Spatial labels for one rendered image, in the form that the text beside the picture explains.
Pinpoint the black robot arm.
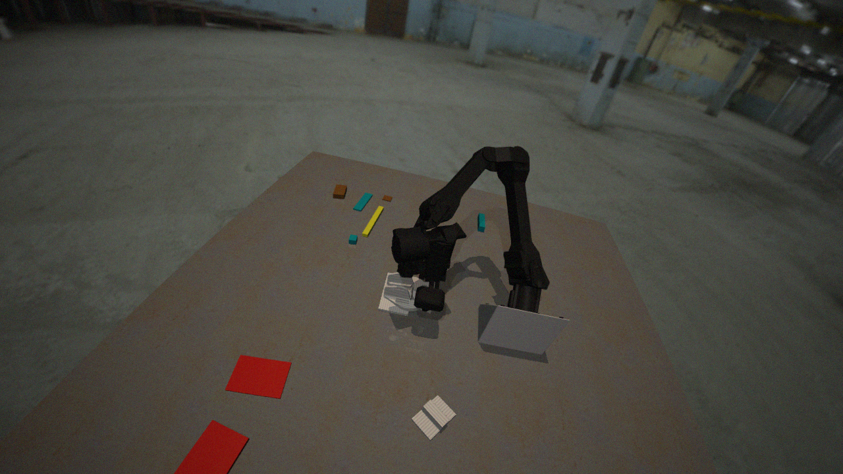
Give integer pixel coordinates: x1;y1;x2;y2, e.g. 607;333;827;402
391;145;549;314

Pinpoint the teal flat bar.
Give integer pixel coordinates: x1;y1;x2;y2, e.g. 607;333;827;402
353;193;373;211

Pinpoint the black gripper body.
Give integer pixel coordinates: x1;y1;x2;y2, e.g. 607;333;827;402
414;254;450;312

